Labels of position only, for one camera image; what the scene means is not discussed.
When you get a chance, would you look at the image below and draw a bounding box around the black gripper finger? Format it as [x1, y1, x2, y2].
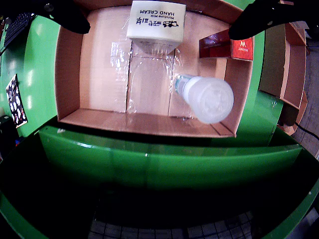
[0, 0, 91, 35]
[228, 0, 319, 40]

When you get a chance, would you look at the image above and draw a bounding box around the cow print hand cream box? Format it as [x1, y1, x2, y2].
[126, 0, 187, 55]

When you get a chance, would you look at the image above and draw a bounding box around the tall white product box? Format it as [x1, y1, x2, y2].
[292, 21, 309, 30]

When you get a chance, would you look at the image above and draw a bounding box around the dark red carton box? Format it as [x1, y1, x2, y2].
[198, 28, 254, 62]

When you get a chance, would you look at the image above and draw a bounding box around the divided cardboard box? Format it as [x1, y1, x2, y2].
[259, 22, 310, 136]

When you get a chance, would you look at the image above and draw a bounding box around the shallow cardboard tray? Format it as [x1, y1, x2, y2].
[54, 0, 255, 138]

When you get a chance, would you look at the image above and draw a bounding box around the black keyboard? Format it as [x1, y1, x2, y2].
[0, 12, 34, 54]

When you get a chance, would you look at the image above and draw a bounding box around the white bottle translucent cap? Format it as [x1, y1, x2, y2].
[173, 74, 235, 124]

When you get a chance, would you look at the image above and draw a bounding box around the black picture sticker sheet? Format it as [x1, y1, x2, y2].
[5, 73, 28, 129]

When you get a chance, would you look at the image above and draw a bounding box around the black rounded device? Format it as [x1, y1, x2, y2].
[0, 117, 18, 157]

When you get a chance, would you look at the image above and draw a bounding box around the green metal shelf rack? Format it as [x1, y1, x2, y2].
[0, 116, 319, 239]

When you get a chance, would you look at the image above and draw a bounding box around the black hanging power cable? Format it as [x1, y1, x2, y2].
[295, 121, 319, 140]

